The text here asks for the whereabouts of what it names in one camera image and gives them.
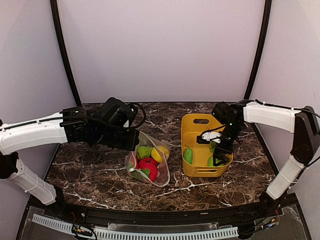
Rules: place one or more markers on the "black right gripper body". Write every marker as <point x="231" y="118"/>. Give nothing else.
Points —
<point x="229" y="146"/>

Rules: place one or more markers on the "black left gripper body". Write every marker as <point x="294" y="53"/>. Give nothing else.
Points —
<point x="110" y="137"/>

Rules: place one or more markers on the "green toy guava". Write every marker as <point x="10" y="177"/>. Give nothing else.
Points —
<point x="211" y="162"/>

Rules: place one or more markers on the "yellow plastic basket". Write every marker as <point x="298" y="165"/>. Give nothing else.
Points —
<point x="192" y="125"/>

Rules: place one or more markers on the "yellow toy lemon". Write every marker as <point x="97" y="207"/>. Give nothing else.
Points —
<point x="158" y="153"/>

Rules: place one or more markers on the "green toy chayote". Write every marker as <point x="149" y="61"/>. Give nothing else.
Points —
<point x="143" y="152"/>

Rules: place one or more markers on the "clear dotted zip top bag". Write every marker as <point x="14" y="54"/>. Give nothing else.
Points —
<point x="131" y="160"/>

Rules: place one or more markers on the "red toy apple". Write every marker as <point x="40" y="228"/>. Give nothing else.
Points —
<point x="151" y="164"/>

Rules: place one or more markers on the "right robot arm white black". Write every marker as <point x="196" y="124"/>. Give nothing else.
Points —
<point x="301" y="122"/>

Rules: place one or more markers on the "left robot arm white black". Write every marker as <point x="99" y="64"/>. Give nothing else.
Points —
<point x="29" y="134"/>

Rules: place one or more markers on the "green toy grapes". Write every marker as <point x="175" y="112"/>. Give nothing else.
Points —
<point x="212" y="146"/>

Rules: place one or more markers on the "small right wrist webcam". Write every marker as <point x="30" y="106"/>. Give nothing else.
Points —
<point x="209" y="136"/>

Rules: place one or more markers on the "green toy cucumber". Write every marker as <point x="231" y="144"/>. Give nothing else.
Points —
<point x="188" y="155"/>

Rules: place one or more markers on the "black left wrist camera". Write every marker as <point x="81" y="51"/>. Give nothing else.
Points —
<point x="117" y="113"/>

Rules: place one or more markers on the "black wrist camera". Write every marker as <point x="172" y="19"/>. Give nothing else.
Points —
<point x="221" y="112"/>
<point x="117" y="113"/>

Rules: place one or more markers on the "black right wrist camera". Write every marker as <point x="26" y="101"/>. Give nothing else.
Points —
<point x="221" y="112"/>

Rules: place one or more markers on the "white slotted cable duct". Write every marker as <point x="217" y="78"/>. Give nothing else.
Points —
<point x="116" y="231"/>

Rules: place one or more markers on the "black front rail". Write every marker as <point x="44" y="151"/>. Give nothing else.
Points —
<point x="94" y="216"/>

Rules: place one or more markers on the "black right frame post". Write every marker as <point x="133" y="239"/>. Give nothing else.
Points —
<point x="259" y="48"/>

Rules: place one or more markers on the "black frame post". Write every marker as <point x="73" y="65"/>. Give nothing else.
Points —
<point x="259" y="48"/>
<point x="63" y="51"/>

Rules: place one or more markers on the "black left frame post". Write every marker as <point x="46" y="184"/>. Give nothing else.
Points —
<point x="63" y="51"/>

